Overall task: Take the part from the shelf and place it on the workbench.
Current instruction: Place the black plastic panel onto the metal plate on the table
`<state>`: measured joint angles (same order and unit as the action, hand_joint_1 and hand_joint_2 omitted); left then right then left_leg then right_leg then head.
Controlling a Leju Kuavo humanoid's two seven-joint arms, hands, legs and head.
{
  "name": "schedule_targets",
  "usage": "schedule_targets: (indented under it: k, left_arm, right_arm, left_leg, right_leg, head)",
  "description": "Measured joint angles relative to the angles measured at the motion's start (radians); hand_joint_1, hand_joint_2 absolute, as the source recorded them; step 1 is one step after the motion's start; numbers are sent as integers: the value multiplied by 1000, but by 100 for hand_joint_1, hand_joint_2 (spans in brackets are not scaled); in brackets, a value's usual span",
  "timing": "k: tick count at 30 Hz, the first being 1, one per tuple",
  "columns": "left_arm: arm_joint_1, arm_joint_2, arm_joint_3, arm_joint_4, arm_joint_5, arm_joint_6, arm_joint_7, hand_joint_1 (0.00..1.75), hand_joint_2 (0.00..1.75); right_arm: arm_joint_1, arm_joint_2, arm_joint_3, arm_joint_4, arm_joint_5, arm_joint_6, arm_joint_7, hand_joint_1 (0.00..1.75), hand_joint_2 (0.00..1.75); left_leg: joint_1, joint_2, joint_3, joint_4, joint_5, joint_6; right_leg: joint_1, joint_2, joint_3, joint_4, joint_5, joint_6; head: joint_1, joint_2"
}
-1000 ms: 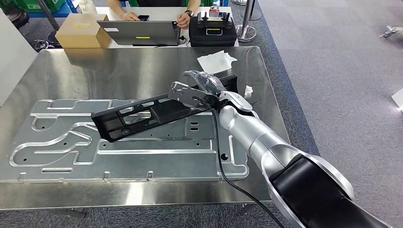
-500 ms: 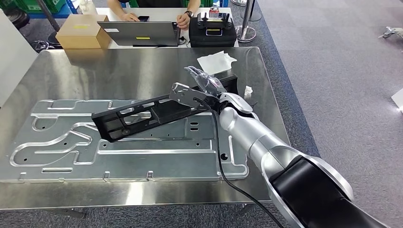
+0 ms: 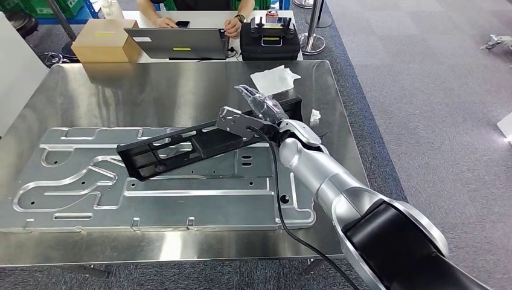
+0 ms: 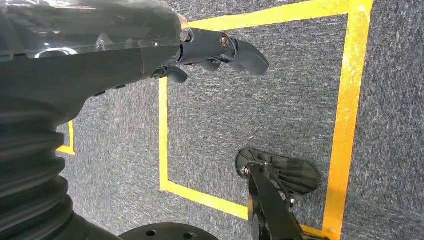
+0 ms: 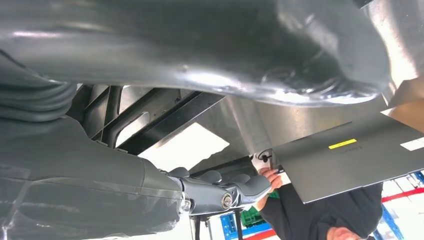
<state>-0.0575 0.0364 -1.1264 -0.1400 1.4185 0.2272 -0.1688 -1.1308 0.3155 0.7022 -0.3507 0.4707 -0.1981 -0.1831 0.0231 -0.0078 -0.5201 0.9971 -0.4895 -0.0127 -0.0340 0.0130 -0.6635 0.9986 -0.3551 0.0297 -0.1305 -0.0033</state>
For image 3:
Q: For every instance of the person's left hand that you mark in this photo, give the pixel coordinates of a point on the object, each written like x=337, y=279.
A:
x=232, y=28

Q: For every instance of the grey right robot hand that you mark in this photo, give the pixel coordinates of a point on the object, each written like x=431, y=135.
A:
x=266, y=108

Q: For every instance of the person's right hand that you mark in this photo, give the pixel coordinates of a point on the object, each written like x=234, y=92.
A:
x=165, y=22

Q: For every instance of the black plastic frame part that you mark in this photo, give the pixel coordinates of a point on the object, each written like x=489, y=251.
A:
x=140, y=158

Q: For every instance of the person's left forearm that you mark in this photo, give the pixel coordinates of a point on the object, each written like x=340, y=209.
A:
x=245, y=8

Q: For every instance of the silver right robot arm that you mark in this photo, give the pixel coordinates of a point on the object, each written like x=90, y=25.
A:
x=316, y=176

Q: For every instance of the person's right forearm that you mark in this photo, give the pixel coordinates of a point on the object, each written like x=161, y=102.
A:
x=148, y=10

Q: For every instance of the steel workbench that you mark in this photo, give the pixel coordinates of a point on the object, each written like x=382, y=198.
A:
x=180, y=92

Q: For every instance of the wristwatch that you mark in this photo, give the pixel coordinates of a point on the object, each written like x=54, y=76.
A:
x=240, y=18

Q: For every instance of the black smartphone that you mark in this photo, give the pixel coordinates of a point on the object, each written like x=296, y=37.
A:
x=183, y=24

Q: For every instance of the grey laptop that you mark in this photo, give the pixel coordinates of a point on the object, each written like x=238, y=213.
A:
x=180, y=42

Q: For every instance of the white crumpled paper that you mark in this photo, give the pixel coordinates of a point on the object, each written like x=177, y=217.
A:
x=272, y=80

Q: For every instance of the black remote controller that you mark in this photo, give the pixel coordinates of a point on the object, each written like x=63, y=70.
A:
x=272, y=28

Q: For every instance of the person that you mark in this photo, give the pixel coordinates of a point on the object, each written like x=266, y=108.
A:
x=200, y=3

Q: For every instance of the red can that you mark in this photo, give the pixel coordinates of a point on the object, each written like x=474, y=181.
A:
x=272, y=16

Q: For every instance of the black carrying case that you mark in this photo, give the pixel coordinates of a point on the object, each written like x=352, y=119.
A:
x=270, y=52

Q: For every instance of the small white paper scrap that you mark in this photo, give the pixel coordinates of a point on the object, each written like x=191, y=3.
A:
x=315, y=116

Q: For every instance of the white bottle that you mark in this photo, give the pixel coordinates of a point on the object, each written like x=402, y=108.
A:
x=112, y=9

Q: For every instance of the brown cardboard box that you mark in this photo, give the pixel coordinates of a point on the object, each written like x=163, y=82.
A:
x=100, y=46

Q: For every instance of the stamped metal panel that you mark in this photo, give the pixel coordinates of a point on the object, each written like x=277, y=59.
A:
x=200, y=200

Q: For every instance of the black round stool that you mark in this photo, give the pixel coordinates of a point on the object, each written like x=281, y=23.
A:
x=20, y=24

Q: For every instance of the white paper sheet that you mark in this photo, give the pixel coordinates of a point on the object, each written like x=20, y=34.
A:
x=507, y=126

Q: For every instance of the chrome stanchion post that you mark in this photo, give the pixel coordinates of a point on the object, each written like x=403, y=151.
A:
x=312, y=40

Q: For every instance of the cardboard-side stanchion post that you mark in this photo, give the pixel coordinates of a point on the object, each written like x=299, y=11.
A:
x=60, y=20

